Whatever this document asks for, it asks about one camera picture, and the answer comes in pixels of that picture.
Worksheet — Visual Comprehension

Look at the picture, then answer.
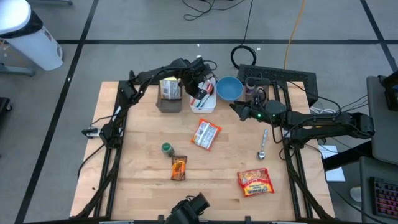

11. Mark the backlit keyboard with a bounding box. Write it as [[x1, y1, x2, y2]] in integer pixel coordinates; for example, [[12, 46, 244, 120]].
[[369, 176, 398, 220]]

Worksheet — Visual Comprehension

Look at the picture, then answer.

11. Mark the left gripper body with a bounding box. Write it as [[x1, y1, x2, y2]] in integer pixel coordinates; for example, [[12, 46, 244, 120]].
[[181, 66, 215, 96]]

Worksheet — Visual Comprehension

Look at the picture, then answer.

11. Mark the yellow ramen packet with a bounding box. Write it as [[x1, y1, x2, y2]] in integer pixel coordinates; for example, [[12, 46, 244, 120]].
[[159, 77, 182, 100]]

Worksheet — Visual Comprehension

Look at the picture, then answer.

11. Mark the yellow cable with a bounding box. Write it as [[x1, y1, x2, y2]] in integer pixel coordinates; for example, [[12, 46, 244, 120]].
[[283, 0, 307, 70]]

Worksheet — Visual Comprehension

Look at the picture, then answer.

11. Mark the grey desk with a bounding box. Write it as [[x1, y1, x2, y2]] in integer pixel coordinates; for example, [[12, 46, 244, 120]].
[[359, 156, 398, 224], [366, 75, 398, 166]]

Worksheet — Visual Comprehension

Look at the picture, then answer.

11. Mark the green-lidded spice jar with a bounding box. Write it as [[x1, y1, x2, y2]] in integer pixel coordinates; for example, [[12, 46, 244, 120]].
[[160, 142, 175, 158]]

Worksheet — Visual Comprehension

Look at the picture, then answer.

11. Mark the black hanging arm cable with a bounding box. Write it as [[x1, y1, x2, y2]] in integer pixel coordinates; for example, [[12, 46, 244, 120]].
[[264, 114, 293, 144]]

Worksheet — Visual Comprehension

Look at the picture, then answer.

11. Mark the white cable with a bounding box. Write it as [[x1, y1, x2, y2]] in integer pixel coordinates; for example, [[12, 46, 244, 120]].
[[309, 105, 337, 114]]

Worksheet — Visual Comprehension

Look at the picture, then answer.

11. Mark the grey desk foot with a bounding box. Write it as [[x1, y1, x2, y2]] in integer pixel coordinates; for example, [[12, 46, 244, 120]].
[[0, 62, 35, 78]]

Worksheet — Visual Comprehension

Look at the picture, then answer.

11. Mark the white computer mouse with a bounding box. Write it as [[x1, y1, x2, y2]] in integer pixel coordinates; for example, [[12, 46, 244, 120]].
[[350, 186, 363, 203]]

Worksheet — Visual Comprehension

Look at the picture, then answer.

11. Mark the red ramen packet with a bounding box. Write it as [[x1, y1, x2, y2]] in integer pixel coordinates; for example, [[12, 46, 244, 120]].
[[237, 167, 275, 198]]

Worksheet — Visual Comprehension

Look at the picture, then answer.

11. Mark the pale-handled metal spoon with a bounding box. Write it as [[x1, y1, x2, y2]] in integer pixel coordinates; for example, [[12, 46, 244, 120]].
[[256, 129, 269, 161]]

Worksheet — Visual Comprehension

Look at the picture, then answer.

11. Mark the black coiled cable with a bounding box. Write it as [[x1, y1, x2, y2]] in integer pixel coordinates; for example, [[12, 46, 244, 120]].
[[230, 0, 258, 70]]

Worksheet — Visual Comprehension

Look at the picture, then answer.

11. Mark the orange ramen packet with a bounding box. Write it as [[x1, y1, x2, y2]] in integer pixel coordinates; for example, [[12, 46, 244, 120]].
[[190, 118, 223, 152]]

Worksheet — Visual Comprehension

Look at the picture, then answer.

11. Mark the black box device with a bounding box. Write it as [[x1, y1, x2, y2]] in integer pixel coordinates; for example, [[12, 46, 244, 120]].
[[378, 70, 398, 112]]

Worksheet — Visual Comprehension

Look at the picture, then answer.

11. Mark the blue bowl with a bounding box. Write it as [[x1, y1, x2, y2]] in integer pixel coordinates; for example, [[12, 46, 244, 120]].
[[216, 76, 244, 102]]

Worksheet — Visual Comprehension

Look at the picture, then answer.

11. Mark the black perforated panel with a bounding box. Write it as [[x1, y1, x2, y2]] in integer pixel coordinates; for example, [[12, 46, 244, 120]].
[[236, 63, 320, 106]]

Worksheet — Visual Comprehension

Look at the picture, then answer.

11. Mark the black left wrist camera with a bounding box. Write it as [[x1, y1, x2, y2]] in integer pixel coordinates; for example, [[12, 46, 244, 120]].
[[192, 57, 208, 73]]

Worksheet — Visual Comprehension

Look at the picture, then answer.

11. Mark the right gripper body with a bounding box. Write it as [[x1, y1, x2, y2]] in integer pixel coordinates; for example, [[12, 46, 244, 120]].
[[246, 101, 269, 123]]

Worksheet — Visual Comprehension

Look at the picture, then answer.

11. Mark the white plastic bin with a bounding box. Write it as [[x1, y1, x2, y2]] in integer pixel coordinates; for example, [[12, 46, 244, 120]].
[[188, 76, 218, 114]]

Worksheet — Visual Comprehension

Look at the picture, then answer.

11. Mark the thin black cable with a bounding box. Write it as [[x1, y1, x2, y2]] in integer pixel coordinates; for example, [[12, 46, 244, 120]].
[[182, 0, 246, 22]]

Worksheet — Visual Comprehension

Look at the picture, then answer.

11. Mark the taco seasoning pouch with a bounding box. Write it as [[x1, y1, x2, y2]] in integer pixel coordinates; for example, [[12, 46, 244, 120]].
[[170, 154, 188, 182]]

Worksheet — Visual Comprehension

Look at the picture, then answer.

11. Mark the white paper sheet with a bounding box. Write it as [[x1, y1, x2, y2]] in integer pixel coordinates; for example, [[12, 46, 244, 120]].
[[318, 144, 346, 183]]

